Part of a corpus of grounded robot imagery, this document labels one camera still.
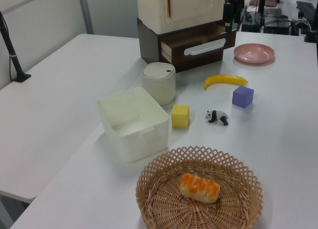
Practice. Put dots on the black keyboard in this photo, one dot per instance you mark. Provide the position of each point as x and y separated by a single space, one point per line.
308 11

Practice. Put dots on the cream plastic cabinet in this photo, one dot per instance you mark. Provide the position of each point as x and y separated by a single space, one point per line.
193 5

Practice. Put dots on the pink plate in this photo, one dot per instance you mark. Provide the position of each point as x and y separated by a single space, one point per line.
254 53

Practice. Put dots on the black camera stand pole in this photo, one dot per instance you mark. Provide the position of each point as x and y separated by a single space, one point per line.
12 55

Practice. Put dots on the brown wooden drawer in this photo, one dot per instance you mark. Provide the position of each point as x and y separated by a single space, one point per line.
177 58

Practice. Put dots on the purple foam cube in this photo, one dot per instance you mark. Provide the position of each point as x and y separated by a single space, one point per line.
242 97

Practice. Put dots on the white plastic bin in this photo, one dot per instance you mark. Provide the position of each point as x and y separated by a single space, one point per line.
154 142

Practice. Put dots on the yellow toy banana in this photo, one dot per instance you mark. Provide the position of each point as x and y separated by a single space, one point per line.
224 79

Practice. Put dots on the woven wicker basket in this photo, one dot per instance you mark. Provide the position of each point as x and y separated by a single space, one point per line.
174 209

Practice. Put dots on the cream trash can with lid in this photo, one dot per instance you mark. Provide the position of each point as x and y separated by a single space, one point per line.
159 85

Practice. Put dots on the yellow foam cube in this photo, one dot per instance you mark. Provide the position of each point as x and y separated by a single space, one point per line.
180 117

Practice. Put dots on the black monitor stand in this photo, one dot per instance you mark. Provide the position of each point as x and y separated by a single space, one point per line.
262 1

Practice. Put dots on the orange glazed toy bread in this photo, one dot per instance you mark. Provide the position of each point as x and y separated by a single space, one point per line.
200 188

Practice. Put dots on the black and white panda toy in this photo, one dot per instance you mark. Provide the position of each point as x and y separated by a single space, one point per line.
217 116

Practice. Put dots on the dark brown drawer housing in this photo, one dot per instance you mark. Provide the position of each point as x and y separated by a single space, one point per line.
149 45

